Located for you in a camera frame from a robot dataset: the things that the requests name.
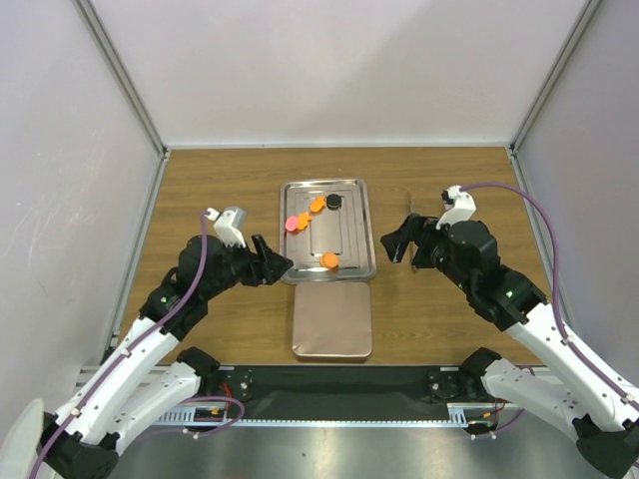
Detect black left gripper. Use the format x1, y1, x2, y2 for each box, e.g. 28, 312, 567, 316
202, 234, 292, 299

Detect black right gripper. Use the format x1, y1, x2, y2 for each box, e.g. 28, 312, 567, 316
378, 213, 474, 293

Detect metal tongs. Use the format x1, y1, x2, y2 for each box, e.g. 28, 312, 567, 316
406, 192, 418, 274

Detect brown tin lid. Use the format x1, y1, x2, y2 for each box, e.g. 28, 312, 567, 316
292, 281, 372, 362

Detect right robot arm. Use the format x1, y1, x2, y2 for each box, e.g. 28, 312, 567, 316
380, 214, 638, 478

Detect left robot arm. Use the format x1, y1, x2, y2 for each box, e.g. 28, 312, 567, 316
29, 235, 293, 478

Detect pink cookie at edge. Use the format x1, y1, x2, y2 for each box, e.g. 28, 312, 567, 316
285, 216, 299, 233

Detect steel baking tray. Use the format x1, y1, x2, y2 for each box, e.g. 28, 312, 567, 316
280, 179, 376, 284

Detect orange star cookie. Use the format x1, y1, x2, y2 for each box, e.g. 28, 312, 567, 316
297, 212, 313, 232

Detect orange plain round cookie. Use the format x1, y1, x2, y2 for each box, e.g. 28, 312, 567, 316
319, 252, 339, 270

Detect black sandwich cookie top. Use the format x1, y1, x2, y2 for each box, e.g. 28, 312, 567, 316
325, 194, 342, 211

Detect orange fish cookie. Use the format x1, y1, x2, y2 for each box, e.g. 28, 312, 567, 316
310, 197, 325, 215

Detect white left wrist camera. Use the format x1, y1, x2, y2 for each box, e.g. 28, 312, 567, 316
206, 207, 247, 247

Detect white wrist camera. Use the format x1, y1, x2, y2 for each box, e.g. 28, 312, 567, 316
206, 207, 247, 247
435, 185, 476, 231

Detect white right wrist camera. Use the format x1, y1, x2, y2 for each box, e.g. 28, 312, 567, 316
435, 185, 476, 231

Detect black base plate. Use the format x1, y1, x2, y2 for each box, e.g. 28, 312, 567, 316
221, 365, 497, 422

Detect aluminium frame rail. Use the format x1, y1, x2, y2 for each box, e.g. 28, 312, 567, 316
69, 364, 620, 428

